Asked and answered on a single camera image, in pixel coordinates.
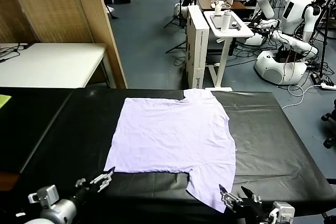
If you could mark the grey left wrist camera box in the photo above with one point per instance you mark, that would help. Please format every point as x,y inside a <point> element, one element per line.
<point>48,193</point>

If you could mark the tall white cardboard box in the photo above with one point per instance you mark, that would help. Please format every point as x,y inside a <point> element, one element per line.
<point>197,51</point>

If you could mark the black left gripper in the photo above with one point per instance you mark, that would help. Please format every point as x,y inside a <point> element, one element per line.
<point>85,193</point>

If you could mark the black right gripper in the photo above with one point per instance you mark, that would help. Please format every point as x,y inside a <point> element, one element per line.
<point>253,213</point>

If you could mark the small white round robot base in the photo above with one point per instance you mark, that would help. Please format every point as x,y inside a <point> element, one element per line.
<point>179,9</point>

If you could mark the white humanoid robot raised arm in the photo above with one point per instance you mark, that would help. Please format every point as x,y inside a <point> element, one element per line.
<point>266,6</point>

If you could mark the yellow-green paper sheet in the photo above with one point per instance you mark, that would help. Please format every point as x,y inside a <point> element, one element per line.
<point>4,100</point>

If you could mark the white humanoid robot dark joints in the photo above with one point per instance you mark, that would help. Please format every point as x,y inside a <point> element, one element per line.
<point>294,16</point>

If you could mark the black table cover sheet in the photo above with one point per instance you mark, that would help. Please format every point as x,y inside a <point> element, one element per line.
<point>262,129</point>

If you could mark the small black device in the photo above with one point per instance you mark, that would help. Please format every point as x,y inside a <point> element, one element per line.
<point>235,25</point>

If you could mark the white cylindrical bottle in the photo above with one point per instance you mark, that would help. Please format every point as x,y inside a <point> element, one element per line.
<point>226,22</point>

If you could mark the grey tablet computer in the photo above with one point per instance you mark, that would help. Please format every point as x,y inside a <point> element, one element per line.
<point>216,22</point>

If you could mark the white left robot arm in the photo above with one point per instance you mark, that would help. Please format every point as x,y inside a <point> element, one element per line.
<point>59,212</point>

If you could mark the black heavy tripod stand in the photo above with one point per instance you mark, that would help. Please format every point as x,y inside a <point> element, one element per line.
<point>323,51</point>

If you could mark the glossy black side table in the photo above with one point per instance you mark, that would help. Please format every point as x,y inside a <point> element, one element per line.
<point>26,129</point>

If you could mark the thin black tripod stand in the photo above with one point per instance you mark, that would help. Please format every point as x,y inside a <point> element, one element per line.
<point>181,11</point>

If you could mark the white rectangular table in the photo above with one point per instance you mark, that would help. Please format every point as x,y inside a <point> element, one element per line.
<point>52,64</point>

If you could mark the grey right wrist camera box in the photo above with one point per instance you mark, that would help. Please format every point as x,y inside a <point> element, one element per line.
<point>283,209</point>

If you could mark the white rolling side table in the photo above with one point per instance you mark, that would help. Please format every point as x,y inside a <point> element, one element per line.
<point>236,33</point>

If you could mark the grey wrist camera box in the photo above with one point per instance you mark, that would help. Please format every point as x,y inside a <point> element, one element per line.
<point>283,209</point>
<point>48,193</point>

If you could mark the lavender printed t-shirt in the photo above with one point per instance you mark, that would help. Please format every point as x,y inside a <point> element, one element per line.
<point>170,134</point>

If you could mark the black office chair base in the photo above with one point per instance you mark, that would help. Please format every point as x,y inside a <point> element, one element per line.
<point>329,117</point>

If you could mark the white power strip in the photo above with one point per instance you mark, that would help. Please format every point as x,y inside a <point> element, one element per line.
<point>328,85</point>

